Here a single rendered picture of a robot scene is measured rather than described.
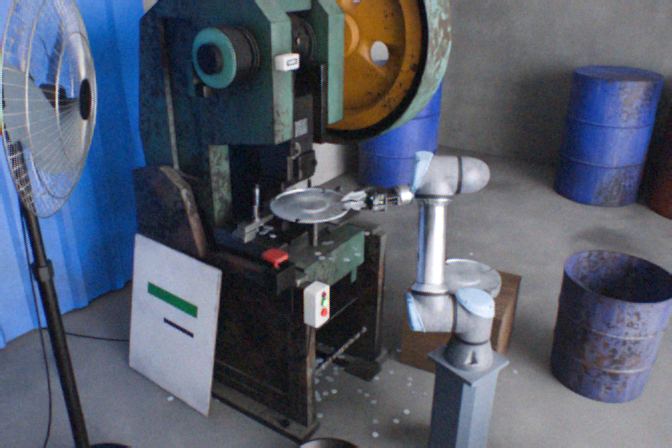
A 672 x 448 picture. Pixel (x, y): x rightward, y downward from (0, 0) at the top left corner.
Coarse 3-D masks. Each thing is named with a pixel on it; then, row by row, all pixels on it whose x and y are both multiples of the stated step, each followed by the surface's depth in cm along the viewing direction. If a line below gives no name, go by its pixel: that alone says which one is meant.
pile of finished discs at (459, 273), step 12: (456, 264) 258; (468, 264) 258; (480, 264) 258; (444, 276) 249; (456, 276) 248; (468, 276) 248; (480, 276) 249; (492, 276) 249; (456, 288) 240; (480, 288) 240; (492, 288) 240
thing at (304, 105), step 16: (304, 96) 203; (304, 112) 205; (304, 128) 207; (304, 144) 210; (272, 160) 208; (288, 160) 204; (304, 160) 207; (272, 176) 211; (288, 176) 207; (304, 176) 209
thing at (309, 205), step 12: (288, 192) 225; (300, 192) 226; (312, 192) 225; (336, 192) 225; (276, 204) 216; (288, 204) 216; (300, 204) 214; (312, 204) 214; (324, 204) 214; (336, 204) 215; (348, 204) 215; (288, 216) 206; (300, 216) 206; (312, 216) 206; (324, 216) 206; (336, 216) 205
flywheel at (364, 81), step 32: (352, 0) 221; (384, 0) 211; (416, 0) 201; (352, 32) 219; (384, 32) 215; (416, 32) 205; (352, 64) 227; (416, 64) 209; (352, 96) 232; (384, 96) 221; (352, 128) 233
